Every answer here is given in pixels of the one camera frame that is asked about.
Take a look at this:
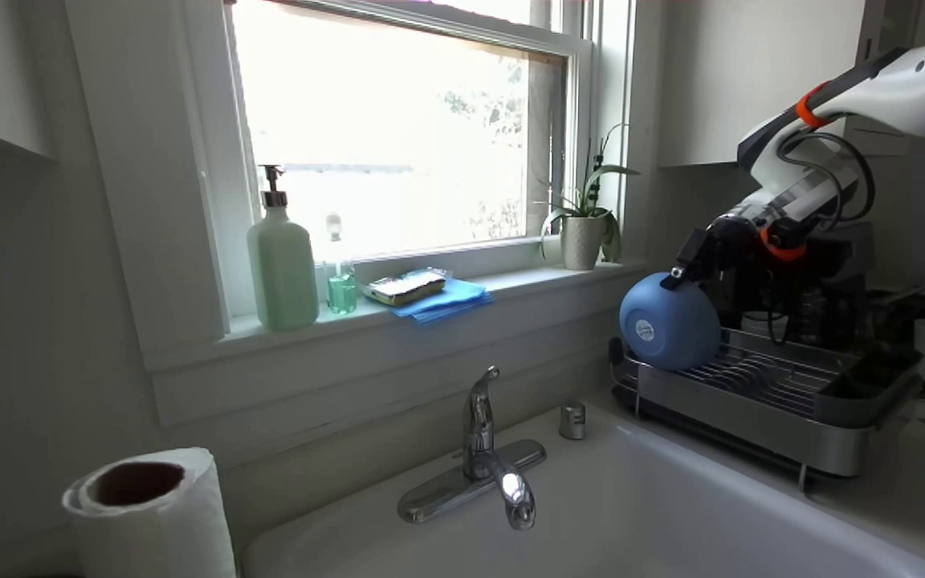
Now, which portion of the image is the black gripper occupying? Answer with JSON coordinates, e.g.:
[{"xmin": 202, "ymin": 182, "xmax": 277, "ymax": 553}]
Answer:
[{"xmin": 665, "ymin": 216, "xmax": 800, "ymax": 330}]

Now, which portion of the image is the blue bowl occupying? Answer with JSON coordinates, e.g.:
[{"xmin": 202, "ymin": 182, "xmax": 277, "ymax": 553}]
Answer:
[{"xmin": 616, "ymin": 266, "xmax": 727, "ymax": 376}]

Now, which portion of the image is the silver dish rack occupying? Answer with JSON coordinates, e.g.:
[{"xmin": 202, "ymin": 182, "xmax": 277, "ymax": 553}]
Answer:
[{"xmin": 608, "ymin": 319, "xmax": 925, "ymax": 496}]

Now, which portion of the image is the white kitchen sink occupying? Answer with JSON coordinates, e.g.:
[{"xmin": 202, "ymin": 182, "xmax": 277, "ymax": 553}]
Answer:
[{"xmin": 246, "ymin": 411, "xmax": 925, "ymax": 578}]

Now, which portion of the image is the sponge in dish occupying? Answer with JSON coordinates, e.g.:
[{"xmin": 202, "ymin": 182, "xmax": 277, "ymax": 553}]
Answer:
[{"xmin": 362, "ymin": 266, "xmax": 453, "ymax": 312}]

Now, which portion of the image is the potted plant in white pot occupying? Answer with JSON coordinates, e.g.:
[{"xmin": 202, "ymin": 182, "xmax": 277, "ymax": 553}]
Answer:
[{"xmin": 539, "ymin": 122, "xmax": 644, "ymax": 274}]

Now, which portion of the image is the black coffee maker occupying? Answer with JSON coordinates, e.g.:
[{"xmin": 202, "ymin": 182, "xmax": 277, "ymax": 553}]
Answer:
[{"xmin": 763, "ymin": 225, "xmax": 881, "ymax": 340}]

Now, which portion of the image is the chrome sprayer cap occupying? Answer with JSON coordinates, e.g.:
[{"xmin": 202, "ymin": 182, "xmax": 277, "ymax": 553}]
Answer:
[{"xmin": 556, "ymin": 397, "xmax": 591, "ymax": 443}]

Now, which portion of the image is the dark gray utensil caddy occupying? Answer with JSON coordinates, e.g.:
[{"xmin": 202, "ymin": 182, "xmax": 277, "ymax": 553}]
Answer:
[{"xmin": 813, "ymin": 337, "xmax": 925, "ymax": 431}]

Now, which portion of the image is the blue cloth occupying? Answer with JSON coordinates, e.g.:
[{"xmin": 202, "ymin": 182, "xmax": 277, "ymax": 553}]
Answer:
[{"xmin": 390, "ymin": 276, "xmax": 496, "ymax": 328}]

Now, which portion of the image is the chrome faucet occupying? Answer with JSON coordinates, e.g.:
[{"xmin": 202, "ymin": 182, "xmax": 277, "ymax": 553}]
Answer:
[{"xmin": 395, "ymin": 362, "xmax": 554, "ymax": 530}]

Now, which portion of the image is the white framed window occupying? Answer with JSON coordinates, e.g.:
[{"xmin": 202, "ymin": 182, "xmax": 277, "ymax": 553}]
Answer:
[{"xmin": 177, "ymin": 0, "xmax": 644, "ymax": 345}]

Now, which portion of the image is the small teal bottle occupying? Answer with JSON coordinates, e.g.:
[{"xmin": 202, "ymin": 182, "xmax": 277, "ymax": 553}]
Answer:
[{"xmin": 326, "ymin": 213, "xmax": 362, "ymax": 319}]

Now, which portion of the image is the green soap pump bottle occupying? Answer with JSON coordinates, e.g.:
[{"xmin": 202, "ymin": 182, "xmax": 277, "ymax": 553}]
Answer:
[{"xmin": 246, "ymin": 160, "xmax": 326, "ymax": 333}]

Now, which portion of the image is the white paper towel roll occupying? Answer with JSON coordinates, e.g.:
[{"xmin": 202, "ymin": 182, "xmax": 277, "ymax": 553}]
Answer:
[{"xmin": 57, "ymin": 443, "xmax": 242, "ymax": 578}]

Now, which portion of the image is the white wall cabinet with door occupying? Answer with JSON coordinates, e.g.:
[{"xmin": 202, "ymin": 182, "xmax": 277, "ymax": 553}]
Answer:
[{"xmin": 656, "ymin": 0, "xmax": 915, "ymax": 173}]

